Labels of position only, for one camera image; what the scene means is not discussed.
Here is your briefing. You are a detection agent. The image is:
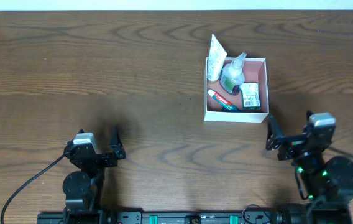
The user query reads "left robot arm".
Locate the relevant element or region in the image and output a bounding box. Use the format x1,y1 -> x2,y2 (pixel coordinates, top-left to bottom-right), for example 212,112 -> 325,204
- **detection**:
62,128 -> 126,223

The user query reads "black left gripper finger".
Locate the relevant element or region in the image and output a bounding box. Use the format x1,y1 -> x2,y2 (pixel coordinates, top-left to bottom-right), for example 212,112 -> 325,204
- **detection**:
109,126 -> 126,160
67,129 -> 85,146

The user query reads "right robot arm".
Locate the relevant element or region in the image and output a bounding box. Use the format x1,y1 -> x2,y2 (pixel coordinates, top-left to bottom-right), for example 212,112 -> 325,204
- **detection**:
265,111 -> 353,223

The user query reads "clear pump bottle purple liquid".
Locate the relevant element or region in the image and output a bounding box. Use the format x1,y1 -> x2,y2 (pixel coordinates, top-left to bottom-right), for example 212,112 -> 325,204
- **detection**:
220,52 -> 247,95

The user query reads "white Pantene lotion tube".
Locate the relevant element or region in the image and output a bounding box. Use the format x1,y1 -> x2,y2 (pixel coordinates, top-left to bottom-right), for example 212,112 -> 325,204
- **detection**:
207,34 -> 227,82

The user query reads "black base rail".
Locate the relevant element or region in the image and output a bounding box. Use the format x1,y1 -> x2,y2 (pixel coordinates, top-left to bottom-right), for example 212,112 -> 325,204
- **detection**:
37,208 -> 284,224

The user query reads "cream box with pink interior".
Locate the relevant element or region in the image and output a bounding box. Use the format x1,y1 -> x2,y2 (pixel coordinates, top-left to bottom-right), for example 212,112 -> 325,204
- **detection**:
204,58 -> 270,123

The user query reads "green white soap box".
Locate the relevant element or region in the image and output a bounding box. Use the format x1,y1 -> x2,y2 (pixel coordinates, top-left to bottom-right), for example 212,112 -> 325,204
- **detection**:
240,83 -> 261,110

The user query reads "red teal Colgate toothpaste tube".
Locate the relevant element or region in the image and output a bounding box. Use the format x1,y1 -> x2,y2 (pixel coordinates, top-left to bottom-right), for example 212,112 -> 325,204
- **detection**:
208,89 -> 241,113

